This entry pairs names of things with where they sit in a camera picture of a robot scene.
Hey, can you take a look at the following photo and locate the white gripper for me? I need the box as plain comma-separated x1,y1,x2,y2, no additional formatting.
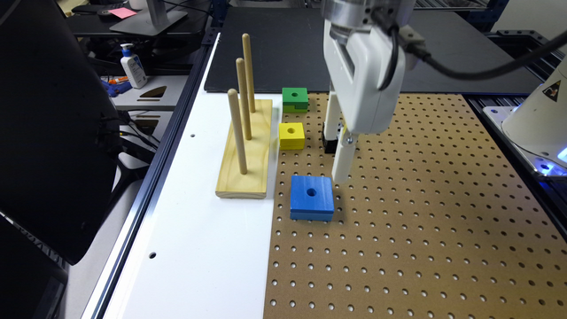
323,20,406,183

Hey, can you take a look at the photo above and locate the blue block with hole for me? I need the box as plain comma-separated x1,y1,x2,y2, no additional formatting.
290,175,335,222

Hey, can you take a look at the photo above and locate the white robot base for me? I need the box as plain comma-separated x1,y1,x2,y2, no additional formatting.
484,60,566,178

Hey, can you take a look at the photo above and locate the yellow block with hole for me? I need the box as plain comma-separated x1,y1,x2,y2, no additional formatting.
279,122,305,151

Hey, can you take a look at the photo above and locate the green block with hole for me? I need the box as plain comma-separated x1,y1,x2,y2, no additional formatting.
282,88,308,113

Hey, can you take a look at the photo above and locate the wooden peg base board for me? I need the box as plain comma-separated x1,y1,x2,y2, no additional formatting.
215,99,272,199

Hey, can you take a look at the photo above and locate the black mat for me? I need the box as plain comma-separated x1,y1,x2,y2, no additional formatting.
205,7,540,95

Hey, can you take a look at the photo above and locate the front wooden peg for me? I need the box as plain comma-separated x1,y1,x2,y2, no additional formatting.
228,89,247,175

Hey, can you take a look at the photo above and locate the wooden peg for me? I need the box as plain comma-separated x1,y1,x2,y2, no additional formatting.
242,33,256,113
236,58,252,140
228,89,247,175

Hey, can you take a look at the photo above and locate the middle wooden peg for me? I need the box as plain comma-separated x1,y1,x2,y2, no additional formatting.
236,58,252,140

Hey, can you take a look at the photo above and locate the rear wooden peg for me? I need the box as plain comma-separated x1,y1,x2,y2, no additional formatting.
242,33,256,113

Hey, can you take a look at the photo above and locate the white lotion pump bottle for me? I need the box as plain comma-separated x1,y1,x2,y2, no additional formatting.
120,43,148,89

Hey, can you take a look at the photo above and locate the silver monitor stand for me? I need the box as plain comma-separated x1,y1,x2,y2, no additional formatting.
109,0,187,36

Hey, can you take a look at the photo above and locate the blue tool on desk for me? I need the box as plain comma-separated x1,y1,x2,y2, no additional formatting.
102,81,132,97

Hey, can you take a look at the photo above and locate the pink sticky note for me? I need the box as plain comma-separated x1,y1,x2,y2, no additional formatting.
109,7,137,19

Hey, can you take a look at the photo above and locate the black monitor back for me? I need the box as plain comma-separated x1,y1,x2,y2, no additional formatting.
1,0,120,264

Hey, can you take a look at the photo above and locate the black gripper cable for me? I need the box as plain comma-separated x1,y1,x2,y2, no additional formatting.
370,7,567,91

